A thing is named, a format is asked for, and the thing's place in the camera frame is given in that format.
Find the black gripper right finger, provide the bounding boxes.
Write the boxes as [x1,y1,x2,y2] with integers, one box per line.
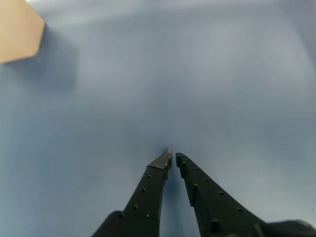
[175,152,269,237]

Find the beige metal box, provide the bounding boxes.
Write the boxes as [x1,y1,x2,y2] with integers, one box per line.
[0,0,46,64]

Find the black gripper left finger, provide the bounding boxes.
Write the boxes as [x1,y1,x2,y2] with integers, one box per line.
[91,148,174,237]

